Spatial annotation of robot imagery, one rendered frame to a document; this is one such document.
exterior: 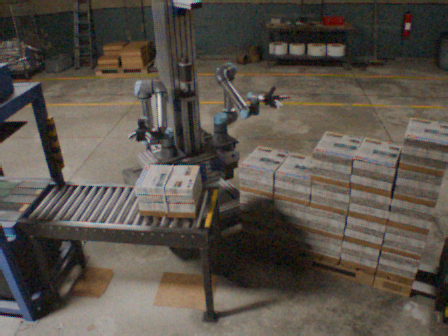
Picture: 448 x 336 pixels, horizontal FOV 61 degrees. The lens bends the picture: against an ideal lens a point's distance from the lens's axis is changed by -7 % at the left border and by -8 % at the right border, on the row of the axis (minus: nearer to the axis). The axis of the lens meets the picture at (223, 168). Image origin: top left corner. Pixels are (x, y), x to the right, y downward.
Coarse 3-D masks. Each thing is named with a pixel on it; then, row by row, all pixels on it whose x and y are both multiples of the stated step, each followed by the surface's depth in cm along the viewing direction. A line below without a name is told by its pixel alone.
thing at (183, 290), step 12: (168, 276) 327; (180, 276) 326; (192, 276) 326; (216, 276) 325; (168, 288) 315; (180, 288) 314; (192, 288) 314; (156, 300) 304; (168, 300) 303; (180, 300) 303; (192, 300) 303; (204, 300) 302
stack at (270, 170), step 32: (256, 160) 320; (288, 160) 318; (288, 192) 304; (320, 192) 291; (352, 192) 278; (256, 224) 334; (320, 224) 303; (352, 224) 289; (384, 224) 278; (352, 256) 301
